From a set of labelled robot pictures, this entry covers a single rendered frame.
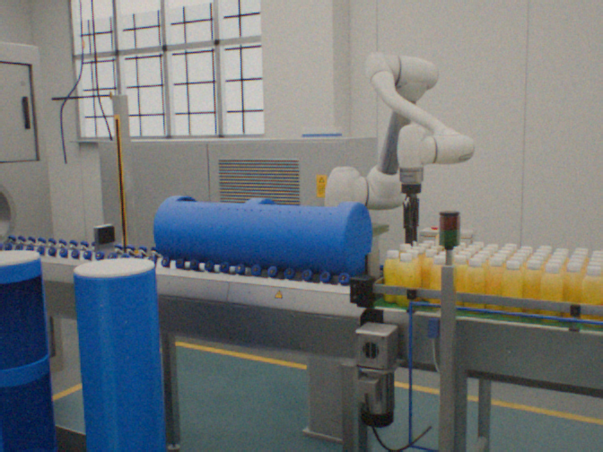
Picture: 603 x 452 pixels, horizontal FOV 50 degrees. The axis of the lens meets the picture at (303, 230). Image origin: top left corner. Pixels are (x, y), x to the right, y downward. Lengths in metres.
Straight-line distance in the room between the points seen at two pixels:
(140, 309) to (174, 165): 2.61
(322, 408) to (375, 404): 1.16
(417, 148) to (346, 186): 0.73
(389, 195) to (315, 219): 0.79
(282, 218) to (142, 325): 0.64
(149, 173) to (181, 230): 2.36
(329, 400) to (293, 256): 1.04
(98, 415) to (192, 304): 0.60
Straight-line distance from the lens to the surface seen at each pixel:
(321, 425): 3.35
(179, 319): 2.86
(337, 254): 2.35
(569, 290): 2.17
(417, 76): 2.89
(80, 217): 7.56
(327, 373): 3.22
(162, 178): 4.94
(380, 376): 2.18
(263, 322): 2.60
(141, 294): 2.35
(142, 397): 2.45
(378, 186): 3.10
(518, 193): 5.07
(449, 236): 1.94
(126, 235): 3.50
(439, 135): 2.49
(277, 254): 2.47
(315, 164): 4.19
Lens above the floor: 1.51
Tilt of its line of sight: 9 degrees down
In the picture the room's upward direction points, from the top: 1 degrees counter-clockwise
